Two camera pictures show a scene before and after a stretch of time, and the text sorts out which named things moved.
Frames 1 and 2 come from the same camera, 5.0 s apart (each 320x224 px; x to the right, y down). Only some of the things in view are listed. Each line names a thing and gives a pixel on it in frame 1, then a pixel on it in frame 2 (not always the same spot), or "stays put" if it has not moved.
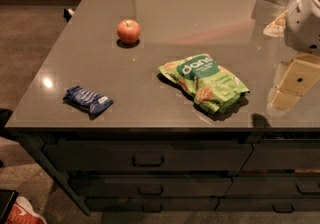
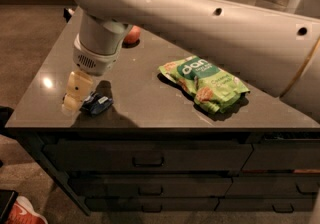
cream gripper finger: (302, 74) → (78, 84)
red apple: (128, 31) stays put
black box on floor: (7, 201) stays put
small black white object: (67, 14) stays put
